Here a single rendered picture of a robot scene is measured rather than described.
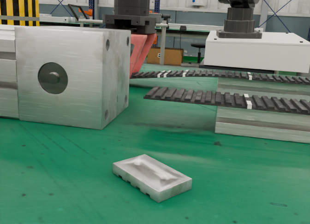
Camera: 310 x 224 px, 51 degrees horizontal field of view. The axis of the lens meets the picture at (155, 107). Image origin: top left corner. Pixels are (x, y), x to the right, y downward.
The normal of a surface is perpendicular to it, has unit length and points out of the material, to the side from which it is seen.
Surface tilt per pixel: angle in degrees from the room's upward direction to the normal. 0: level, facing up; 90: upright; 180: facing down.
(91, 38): 90
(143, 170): 0
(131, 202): 0
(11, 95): 90
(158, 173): 0
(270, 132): 90
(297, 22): 90
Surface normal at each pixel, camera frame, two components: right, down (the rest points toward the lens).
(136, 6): 0.37, 0.26
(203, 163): 0.05, -0.97
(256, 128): -0.18, 0.24
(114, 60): 0.98, 0.10
